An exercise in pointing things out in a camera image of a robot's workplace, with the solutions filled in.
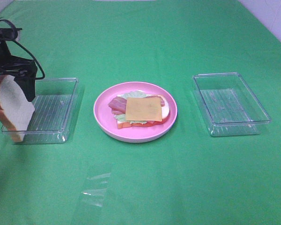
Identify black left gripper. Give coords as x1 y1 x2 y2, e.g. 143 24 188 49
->
0 23 38 102

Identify toast bread slice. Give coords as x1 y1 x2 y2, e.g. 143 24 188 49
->
0 75 35 143
117 93 170 129

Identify bacon strip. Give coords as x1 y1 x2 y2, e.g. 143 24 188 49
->
108 97 126 115
146 95 165 107

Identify green lettuce leaf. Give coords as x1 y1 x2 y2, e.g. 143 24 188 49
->
114 90 147 125

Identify yellow cheese slice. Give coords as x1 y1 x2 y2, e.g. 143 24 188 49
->
125 97 163 121

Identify clear left plastic container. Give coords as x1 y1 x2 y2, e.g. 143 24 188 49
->
1 78 83 144

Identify clear plastic container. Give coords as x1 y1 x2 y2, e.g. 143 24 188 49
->
192 72 271 137
1 78 83 144

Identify pink round plate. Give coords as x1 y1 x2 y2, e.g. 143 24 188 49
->
93 82 177 143

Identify clear tape patch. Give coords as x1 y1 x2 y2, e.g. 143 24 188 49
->
81 162 113 208

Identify green tablecloth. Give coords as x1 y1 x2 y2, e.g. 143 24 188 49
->
0 0 281 225

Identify clear right plastic container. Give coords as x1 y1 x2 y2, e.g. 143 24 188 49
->
192 72 271 137

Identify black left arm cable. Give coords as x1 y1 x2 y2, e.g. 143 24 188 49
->
0 17 45 80

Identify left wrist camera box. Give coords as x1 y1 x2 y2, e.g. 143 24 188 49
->
0 28 22 41

